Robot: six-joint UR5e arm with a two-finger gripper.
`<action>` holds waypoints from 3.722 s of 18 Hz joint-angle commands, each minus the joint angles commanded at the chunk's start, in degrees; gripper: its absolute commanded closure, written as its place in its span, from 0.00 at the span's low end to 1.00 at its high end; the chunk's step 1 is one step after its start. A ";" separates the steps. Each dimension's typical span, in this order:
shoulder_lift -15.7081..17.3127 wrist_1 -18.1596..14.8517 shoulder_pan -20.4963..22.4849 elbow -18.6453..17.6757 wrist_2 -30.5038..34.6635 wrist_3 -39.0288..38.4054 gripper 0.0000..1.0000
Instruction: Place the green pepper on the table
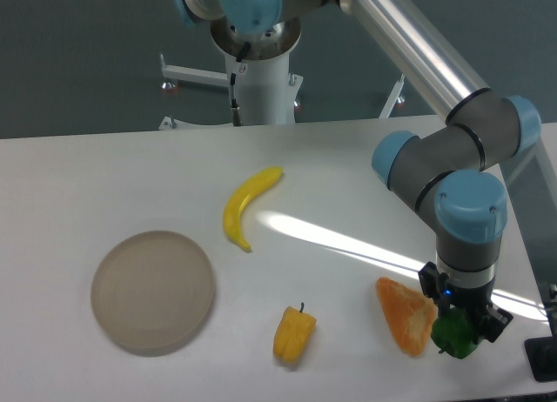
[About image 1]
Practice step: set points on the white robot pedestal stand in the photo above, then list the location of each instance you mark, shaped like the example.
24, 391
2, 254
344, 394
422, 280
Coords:
262, 89

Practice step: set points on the yellow toy pepper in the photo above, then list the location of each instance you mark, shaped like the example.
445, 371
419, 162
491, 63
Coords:
293, 334

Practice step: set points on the green toy pepper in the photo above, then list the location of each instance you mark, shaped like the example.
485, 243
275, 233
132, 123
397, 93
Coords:
453, 334

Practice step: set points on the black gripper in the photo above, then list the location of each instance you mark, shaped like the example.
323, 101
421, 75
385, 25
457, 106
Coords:
470, 291

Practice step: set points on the beige round plate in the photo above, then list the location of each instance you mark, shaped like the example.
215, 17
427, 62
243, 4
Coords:
152, 293

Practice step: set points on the orange slice toy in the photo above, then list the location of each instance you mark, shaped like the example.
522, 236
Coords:
408, 313

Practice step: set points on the yellow toy banana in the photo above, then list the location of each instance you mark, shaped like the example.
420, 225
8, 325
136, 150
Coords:
250, 189

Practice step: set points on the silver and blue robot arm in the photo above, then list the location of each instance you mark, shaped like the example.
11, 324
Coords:
444, 177

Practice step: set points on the black device at table edge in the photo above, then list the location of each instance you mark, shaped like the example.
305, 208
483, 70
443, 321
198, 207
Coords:
541, 352

